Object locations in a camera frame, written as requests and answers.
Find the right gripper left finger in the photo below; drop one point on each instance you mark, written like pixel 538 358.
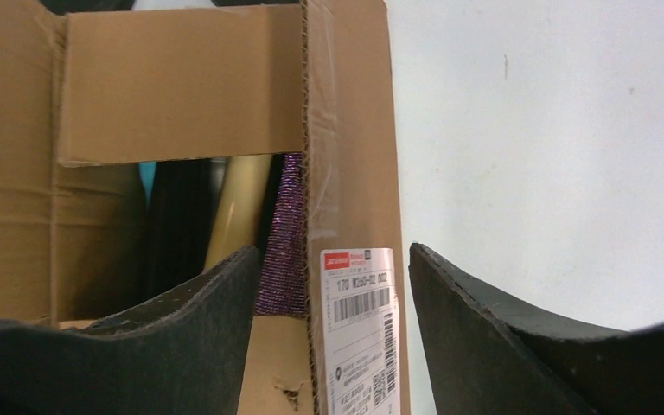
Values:
pixel 182 352

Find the gold microphone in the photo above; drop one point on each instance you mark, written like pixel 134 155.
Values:
pixel 240 206

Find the purple glitter microphone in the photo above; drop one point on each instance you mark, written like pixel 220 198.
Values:
pixel 282 287

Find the brown cardboard box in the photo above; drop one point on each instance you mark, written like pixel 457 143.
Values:
pixel 115 132

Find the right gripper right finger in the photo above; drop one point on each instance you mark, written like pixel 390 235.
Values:
pixel 489 352

